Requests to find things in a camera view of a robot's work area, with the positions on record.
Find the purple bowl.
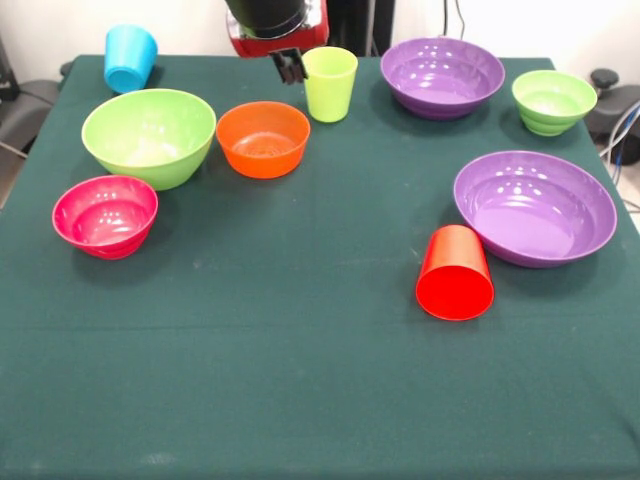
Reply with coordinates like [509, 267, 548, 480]
[379, 37, 506, 121]
[453, 150, 619, 269]

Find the orange bowl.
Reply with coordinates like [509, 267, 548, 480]
[215, 100, 312, 180]

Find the blue cable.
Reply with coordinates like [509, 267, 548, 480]
[610, 99, 640, 169]

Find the dark green tablecloth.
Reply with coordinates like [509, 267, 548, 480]
[0, 53, 640, 480]

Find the white cable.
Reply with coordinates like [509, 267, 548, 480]
[598, 112, 640, 159]

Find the large green bowl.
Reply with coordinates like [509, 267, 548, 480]
[81, 88, 218, 192]

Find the black cable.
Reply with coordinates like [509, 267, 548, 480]
[442, 0, 469, 41]

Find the pink bowl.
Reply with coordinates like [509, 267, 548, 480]
[51, 174, 160, 261]

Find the small green bowl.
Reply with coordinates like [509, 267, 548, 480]
[511, 69, 599, 137]

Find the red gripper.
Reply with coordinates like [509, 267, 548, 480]
[225, 0, 330, 85]

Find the yellow-green cup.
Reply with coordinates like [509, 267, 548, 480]
[301, 46, 359, 123]

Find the red cup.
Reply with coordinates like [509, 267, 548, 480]
[415, 224, 496, 322]

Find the black chair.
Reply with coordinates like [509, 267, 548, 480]
[588, 68, 640, 166]
[0, 34, 74, 157]

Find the blue cup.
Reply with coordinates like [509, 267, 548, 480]
[103, 24, 159, 95]

